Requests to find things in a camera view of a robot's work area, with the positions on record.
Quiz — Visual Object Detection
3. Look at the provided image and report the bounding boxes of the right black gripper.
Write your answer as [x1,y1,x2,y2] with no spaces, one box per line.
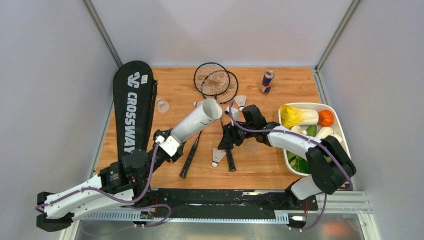
[217,120,255,150]

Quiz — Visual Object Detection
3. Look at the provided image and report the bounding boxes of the white shuttlecock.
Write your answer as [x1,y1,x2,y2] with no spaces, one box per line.
[156,99,170,113]
[234,94,247,112]
[193,100,204,108]
[211,148,226,167]

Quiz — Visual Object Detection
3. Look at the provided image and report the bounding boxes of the clear plastic tube lid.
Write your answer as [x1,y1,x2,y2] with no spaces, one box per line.
[245,141,261,155]

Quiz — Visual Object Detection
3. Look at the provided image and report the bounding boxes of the white shuttlecock tube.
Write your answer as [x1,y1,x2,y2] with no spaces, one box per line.
[170,98,223,143]

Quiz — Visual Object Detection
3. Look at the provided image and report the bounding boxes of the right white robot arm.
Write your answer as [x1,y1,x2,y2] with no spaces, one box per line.
[217,104,357,209]

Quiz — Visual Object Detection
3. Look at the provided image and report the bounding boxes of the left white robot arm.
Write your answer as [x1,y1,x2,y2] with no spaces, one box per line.
[35,128,191,232]

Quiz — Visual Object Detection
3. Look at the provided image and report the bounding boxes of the black badminton racket rear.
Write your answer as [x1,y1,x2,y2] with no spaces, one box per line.
[179,69,238,179]

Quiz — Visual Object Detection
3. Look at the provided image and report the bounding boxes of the black badminton racket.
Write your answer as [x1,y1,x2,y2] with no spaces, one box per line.
[179,69,238,179]
[193,62,239,172]

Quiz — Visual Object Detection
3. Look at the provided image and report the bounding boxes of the black badminton racket front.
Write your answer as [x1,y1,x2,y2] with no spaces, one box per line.
[193,62,239,172]

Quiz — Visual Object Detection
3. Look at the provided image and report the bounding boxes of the red blue drink can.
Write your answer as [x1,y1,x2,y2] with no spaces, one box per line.
[260,70,275,95]

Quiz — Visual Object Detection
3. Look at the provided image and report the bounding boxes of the yellow napa cabbage toy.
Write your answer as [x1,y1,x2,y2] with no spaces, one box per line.
[279,104,319,129]

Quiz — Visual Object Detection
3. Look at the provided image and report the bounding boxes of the beige mushroom toy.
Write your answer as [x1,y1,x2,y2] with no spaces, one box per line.
[291,125,308,136]

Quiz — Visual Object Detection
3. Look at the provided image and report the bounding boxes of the black Crossway racket bag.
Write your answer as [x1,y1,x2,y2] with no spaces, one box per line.
[112,60,157,159]

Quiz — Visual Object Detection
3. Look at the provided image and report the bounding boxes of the green leaf vegetable toy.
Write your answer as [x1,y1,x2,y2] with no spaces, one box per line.
[287,125,319,175]

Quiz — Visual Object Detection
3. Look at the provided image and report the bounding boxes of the white plastic basin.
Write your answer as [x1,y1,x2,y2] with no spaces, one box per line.
[278,102,353,177]

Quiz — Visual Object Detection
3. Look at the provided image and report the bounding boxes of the small orange pumpkin toy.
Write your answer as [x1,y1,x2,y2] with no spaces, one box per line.
[318,109,334,127]

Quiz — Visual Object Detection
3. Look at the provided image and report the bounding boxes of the white green bok choy toy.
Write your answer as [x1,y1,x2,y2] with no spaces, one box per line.
[331,133,344,143]

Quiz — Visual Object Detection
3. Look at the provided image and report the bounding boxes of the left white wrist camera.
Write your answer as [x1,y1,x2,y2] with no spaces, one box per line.
[154,135,182,157]

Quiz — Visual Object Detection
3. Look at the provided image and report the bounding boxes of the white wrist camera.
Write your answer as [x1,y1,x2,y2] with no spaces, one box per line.
[224,106,240,121]
[154,135,182,157]

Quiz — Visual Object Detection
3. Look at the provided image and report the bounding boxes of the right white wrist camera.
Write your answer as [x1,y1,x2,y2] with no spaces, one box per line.
[224,106,240,121]

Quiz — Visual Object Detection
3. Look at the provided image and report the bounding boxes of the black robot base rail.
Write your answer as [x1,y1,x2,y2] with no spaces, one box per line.
[134,188,318,228]

